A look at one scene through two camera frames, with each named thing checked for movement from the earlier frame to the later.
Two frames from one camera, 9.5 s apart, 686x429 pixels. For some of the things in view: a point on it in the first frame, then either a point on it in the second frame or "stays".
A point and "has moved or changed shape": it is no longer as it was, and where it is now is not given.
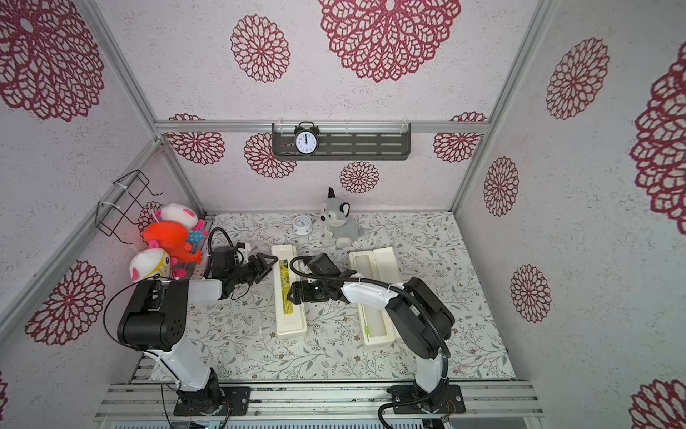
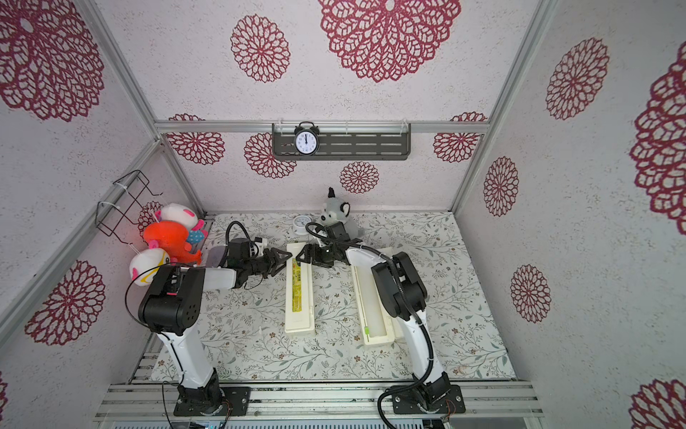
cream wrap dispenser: (289, 316) has moved or changed shape
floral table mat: (237, 337) stays
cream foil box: (375, 324) stays
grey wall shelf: (367, 141) stays
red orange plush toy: (172, 237) stays
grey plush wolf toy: (338, 231) stays
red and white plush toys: (148, 262) stays
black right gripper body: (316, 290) -> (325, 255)
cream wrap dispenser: (386, 265) has moved or changed shape
